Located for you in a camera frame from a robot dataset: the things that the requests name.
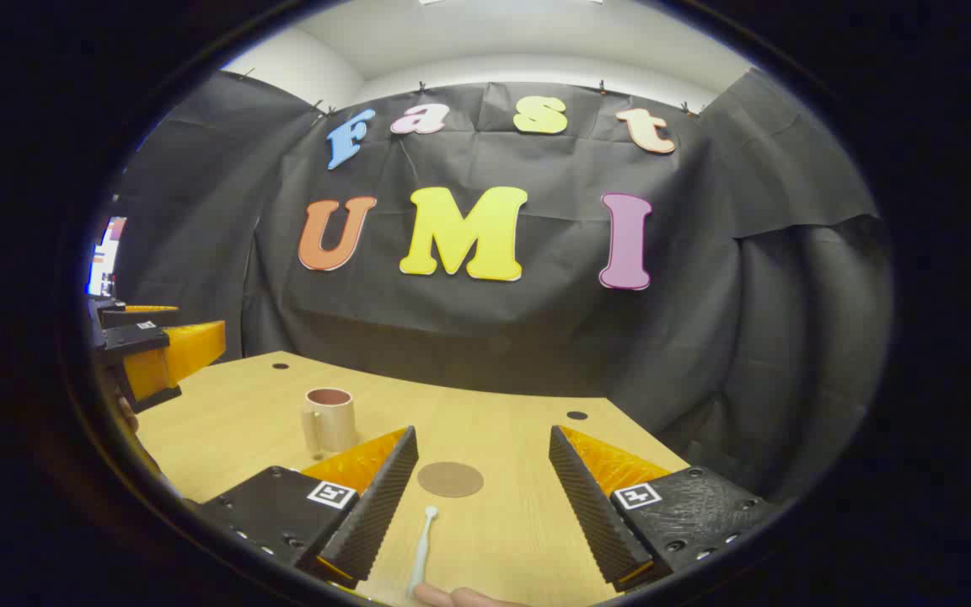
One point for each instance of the brown round coaster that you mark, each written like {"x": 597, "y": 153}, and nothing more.
{"x": 450, "y": 479}

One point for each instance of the beige cup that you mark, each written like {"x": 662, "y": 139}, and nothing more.
{"x": 334, "y": 426}

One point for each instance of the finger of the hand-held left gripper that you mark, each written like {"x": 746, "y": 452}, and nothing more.
{"x": 136, "y": 337}
{"x": 127, "y": 319}

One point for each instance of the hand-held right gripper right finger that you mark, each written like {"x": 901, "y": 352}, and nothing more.
{"x": 591, "y": 514}

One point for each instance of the black backdrop cloth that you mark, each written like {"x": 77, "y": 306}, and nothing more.
{"x": 494, "y": 337}

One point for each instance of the white toothbrush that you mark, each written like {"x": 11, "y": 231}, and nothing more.
{"x": 420, "y": 552}

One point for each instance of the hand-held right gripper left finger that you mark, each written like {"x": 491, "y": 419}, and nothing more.
{"x": 376, "y": 514}

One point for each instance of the wooden desktop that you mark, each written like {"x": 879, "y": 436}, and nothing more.
{"x": 502, "y": 438}

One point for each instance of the computer monitor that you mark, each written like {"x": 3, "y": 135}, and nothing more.
{"x": 104, "y": 257}

